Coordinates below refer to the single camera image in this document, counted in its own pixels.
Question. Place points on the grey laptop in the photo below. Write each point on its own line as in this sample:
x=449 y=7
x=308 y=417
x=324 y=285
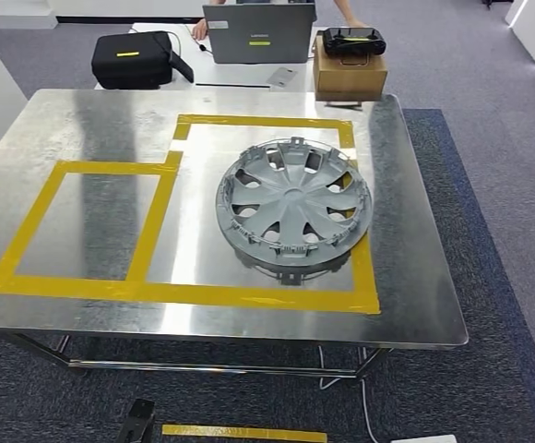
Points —
x=260 y=33

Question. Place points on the person's left hand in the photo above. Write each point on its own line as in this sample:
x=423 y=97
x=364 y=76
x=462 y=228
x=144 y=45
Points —
x=351 y=15

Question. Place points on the stainless steel workbench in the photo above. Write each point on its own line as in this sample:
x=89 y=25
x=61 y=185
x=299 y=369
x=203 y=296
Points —
x=64 y=122

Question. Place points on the yellow tape on workbench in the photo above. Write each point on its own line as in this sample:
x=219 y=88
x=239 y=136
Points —
x=152 y=226

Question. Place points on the black carrying case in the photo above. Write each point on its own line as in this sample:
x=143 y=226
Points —
x=131 y=61

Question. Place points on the white power strip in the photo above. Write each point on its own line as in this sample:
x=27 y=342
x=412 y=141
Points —
x=424 y=439

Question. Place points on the yellow floor tape square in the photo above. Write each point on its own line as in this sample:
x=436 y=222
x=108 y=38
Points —
x=249 y=434

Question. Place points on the black handheld controller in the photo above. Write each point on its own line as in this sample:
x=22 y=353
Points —
x=354 y=41

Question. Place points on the silver plastic wheel cover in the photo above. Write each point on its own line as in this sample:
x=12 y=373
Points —
x=293 y=205

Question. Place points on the white desk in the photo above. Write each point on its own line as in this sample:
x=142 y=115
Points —
x=235 y=74

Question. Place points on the brown cardboard box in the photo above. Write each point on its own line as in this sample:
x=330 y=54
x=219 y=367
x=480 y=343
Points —
x=350 y=76

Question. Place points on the white low plinth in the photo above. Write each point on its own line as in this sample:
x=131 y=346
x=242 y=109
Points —
x=14 y=13

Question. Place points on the person's right hand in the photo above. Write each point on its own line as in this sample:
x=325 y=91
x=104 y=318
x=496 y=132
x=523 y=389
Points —
x=200 y=29

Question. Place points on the grey card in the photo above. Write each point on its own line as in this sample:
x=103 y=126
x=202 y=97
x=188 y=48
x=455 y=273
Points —
x=282 y=77

